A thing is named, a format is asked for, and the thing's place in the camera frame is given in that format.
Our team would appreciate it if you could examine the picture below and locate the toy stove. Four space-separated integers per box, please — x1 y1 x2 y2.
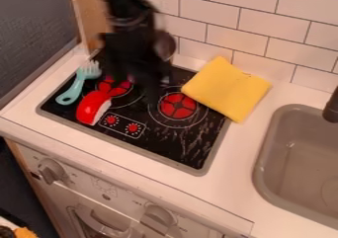
36 48 233 178

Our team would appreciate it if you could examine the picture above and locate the red and white toy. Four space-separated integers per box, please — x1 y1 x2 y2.
75 90 114 127

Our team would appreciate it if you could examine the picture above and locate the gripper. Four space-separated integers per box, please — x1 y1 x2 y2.
99 30 179 106

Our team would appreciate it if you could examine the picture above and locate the teal brush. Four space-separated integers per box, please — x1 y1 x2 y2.
53 59 104 107

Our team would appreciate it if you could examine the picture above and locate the toy sink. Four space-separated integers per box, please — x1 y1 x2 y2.
252 103 338 230

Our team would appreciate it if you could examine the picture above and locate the wooden board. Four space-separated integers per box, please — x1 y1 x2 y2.
68 0 110 53

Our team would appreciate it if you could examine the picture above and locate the yellow cloth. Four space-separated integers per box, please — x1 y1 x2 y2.
179 55 274 124

